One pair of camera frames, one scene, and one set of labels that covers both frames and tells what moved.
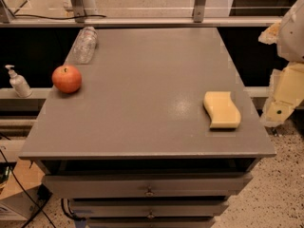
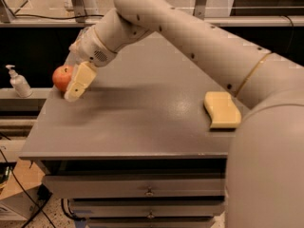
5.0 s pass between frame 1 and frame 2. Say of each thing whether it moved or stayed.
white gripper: moved
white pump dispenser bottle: stayed
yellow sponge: stayed
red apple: stayed
